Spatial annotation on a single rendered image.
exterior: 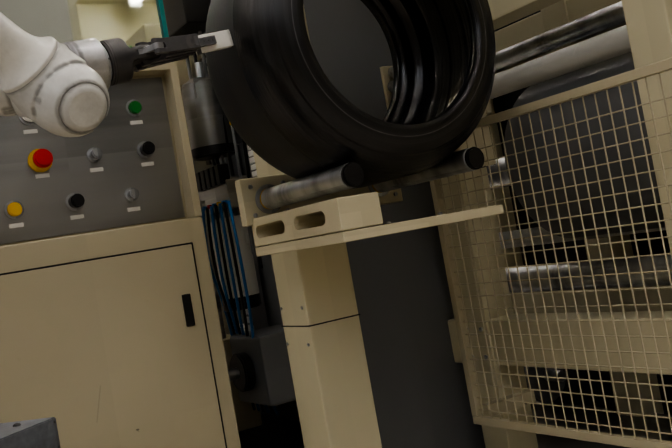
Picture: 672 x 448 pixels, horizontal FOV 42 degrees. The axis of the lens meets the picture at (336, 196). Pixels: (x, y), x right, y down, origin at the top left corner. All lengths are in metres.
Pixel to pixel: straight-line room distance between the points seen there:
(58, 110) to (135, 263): 0.81
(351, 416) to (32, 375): 0.67
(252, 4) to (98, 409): 0.93
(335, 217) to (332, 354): 0.48
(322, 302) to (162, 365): 0.39
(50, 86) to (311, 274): 0.84
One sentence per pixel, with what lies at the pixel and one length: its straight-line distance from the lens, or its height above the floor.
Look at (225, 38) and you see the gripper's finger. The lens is 1.58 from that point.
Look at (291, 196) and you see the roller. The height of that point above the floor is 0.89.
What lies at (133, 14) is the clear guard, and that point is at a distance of 2.13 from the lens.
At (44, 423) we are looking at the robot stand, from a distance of 1.08.
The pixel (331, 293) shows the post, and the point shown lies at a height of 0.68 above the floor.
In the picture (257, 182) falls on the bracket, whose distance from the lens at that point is 1.82.
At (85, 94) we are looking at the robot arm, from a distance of 1.23.
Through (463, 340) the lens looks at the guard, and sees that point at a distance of 2.12.
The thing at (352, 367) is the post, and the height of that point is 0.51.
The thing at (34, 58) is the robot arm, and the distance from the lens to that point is 1.26.
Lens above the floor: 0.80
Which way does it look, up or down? 3 degrees up
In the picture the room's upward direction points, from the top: 10 degrees counter-clockwise
